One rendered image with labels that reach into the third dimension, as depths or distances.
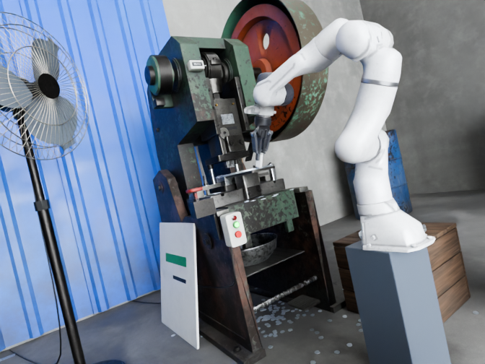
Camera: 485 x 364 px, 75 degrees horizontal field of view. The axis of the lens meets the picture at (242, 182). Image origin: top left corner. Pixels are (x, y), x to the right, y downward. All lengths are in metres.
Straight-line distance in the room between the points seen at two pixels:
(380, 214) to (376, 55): 0.48
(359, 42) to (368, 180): 0.42
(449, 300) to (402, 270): 0.58
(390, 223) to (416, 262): 0.16
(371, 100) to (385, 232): 0.41
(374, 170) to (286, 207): 0.61
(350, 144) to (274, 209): 0.65
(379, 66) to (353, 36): 0.12
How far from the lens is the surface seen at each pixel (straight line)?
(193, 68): 1.56
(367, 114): 1.06
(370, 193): 1.09
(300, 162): 3.59
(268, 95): 1.25
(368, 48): 1.07
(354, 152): 1.02
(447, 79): 4.55
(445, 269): 1.64
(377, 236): 1.10
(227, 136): 1.60
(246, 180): 1.54
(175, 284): 1.88
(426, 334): 1.25
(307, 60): 1.20
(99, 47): 2.90
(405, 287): 1.14
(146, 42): 3.05
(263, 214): 1.51
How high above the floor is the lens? 0.78
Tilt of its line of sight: 2 degrees down
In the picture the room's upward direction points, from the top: 13 degrees counter-clockwise
